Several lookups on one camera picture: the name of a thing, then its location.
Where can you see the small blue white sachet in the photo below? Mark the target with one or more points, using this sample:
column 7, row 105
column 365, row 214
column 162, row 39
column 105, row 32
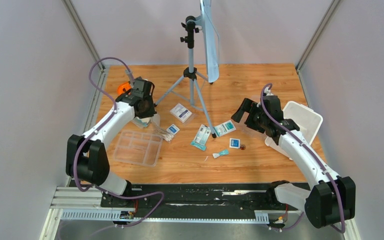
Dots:
column 173, row 129

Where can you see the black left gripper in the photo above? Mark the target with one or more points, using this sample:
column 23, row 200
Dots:
column 152, row 111

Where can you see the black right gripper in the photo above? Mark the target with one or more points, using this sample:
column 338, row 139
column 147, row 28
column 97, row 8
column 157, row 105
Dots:
column 249, row 106

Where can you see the blue square alcohol pad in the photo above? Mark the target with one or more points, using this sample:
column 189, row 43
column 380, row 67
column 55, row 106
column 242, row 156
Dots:
column 234, row 143

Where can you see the small teal tube sachet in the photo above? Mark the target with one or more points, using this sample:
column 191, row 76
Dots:
column 221, row 153

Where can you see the clear compartment tray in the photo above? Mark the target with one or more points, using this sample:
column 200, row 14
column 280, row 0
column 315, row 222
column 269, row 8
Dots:
column 138, row 148

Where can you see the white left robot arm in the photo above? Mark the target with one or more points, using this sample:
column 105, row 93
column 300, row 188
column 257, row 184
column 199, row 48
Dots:
column 86, row 154

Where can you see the white boxed gauze pack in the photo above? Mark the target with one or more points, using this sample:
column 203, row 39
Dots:
column 181, row 113

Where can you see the teal white wipe packet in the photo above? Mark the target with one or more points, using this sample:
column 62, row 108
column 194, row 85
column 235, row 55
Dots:
column 224, row 128

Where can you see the long white teal packet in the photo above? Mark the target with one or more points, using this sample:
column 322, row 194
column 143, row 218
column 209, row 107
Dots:
column 201, row 137

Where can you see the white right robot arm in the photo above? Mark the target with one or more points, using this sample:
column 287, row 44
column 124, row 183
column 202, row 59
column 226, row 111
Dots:
column 331, row 198

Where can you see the cotton swab bag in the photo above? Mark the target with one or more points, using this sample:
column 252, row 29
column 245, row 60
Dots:
column 167, row 136

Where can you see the grey tripod stand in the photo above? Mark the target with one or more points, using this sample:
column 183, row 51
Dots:
column 195, row 99

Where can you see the orange grey toy fixture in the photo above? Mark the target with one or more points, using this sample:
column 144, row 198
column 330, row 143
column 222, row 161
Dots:
column 126, row 86

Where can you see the white tablet panel on tripod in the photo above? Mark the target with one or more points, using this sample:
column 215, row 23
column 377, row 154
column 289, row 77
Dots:
column 211, row 40

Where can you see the white plastic box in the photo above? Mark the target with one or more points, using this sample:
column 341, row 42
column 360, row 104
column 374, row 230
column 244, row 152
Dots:
column 308, row 121

